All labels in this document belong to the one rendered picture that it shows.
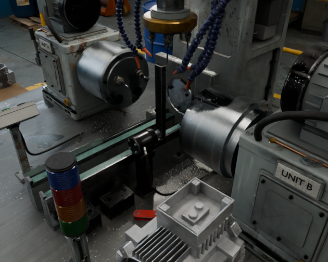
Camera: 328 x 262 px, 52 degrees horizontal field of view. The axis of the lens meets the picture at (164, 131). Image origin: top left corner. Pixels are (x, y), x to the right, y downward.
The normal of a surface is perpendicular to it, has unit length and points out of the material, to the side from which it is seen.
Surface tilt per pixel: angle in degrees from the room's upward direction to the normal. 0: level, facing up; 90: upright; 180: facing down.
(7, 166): 0
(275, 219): 90
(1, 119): 57
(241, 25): 90
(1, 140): 0
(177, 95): 90
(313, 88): 67
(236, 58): 90
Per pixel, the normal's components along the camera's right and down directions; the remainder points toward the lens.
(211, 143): -0.70, 0.12
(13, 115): 0.57, -0.12
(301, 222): -0.73, 0.38
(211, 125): -0.59, -0.18
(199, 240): 0.73, 0.37
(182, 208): 0.00, -0.83
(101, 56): -0.39, -0.51
